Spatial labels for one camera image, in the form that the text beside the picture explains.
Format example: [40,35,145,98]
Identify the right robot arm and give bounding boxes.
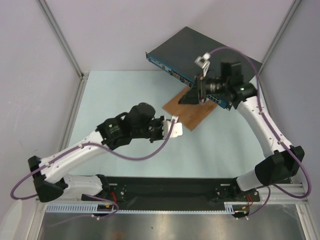
[178,59,305,201]

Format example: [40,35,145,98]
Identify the wooden base board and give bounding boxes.
[162,86,218,132]

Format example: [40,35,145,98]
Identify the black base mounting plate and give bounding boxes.
[95,174,260,208]

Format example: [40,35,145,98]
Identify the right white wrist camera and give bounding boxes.
[194,52,211,78]

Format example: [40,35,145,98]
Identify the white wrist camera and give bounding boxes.
[162,116,183,139]
[194,52,211,78]

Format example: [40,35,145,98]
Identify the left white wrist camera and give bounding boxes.
[162,116,183,139]

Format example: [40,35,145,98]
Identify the black blue network switch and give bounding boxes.
[145,26,264,111]

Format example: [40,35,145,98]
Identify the left aluminium frame post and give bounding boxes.
[34,0,88,81]

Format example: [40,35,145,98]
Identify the aluminium frame post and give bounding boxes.
[257,0,303,76]
[34,0,88,81]

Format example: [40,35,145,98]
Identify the white slotted cable duct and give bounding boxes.
[45,202,248,215]

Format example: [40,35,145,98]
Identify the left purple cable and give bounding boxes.
[9,118,177,227]

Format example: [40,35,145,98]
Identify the purple cable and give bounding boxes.
[9,118,177,227]
[208,46,313,221]

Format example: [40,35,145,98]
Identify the right aluminium frame post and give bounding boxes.
[257,0,303,76]

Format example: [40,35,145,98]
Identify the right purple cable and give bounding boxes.
[208,46,313,221]

